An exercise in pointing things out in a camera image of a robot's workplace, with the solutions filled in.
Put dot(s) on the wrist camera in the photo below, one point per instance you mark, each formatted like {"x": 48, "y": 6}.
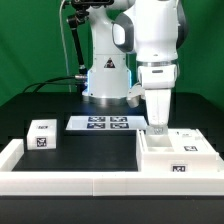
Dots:
{"x": 134, "y": 95}

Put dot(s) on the white U-shaped obstacle fence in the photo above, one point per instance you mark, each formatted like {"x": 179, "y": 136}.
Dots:
{"x": 99, "y": 183}

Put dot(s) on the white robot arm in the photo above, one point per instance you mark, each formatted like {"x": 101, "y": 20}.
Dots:
{"x": 135, "y": 56}

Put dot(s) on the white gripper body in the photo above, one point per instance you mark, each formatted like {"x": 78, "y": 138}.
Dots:
{"x": 157, "y": 83}

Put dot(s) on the white cabinet body box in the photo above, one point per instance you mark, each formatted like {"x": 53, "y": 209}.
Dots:
{"x": 155, "y": 154}

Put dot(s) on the white base tag plate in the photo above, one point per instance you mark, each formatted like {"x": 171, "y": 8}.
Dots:
{"x": 77, "y": 123}

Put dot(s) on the small white cabinet top block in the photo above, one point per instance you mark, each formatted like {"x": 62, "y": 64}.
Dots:
{"x": 42, "y": 134}

